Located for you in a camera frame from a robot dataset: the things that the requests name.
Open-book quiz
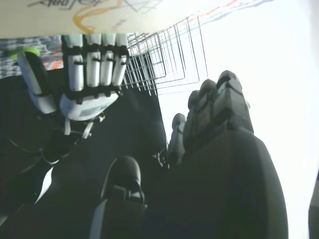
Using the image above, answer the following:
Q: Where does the cream book with orange line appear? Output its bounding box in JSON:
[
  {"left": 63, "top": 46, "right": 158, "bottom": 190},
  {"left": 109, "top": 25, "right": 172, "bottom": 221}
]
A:
[{"left": 0, "top": 0, "right": 195, "bottom": 40}]

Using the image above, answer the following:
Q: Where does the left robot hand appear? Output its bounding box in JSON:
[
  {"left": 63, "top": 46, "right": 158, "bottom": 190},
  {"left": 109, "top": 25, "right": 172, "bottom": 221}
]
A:
[{"left": 89, "top": 70, "right": 290, "bottom": 239}]

